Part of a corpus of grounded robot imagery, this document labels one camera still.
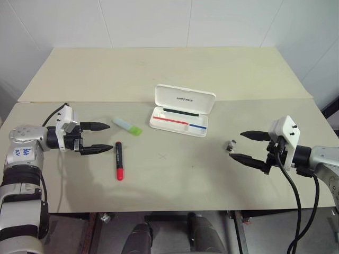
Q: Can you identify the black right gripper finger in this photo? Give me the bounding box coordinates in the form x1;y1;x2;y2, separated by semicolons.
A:
239;130;271;142
229;152;266;171

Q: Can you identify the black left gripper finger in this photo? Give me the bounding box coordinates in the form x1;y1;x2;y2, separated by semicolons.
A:
79;121;111;132
79;144;115;156

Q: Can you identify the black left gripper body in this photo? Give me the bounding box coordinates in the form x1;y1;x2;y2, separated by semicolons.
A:
63;123;85;156

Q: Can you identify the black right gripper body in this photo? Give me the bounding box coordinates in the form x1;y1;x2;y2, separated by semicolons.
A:
262;134;289;176

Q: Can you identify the black marker with red cap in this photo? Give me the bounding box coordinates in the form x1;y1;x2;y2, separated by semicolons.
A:
114;141;126;182

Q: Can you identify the clear glue stick green cap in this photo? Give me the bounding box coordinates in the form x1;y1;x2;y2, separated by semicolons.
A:
112;117;142;137

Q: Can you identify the white hinged pencil case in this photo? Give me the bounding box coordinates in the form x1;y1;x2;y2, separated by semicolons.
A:
149;84;216;138

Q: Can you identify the grey metal table leg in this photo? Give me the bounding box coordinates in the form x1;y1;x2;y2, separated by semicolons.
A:
227;210;250;254

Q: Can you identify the dark rounded shape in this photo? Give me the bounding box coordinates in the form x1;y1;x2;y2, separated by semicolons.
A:
124;222;155;254
186;211;226;254

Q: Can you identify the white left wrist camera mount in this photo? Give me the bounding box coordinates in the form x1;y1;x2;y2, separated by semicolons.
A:
55;105;80;153

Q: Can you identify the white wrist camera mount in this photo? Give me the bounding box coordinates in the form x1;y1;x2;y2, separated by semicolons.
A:
269;114;301;169
55;105;80;153

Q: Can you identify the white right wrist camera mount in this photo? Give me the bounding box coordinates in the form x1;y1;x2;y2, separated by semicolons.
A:
269;114;301;169

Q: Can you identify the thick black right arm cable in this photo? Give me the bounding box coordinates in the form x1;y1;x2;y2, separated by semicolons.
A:
274;142;304;254

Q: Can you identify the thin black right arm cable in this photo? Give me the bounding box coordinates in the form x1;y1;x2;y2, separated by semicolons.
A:
295;169;322;254

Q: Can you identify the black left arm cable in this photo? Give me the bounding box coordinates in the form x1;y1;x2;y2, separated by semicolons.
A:
38;104;67;240

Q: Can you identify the black metal stand frame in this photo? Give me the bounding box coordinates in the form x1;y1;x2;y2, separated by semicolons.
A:
320;96;339;139

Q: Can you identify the reddish table frame bar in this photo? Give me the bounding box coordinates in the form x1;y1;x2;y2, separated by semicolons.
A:
87;212;99;254

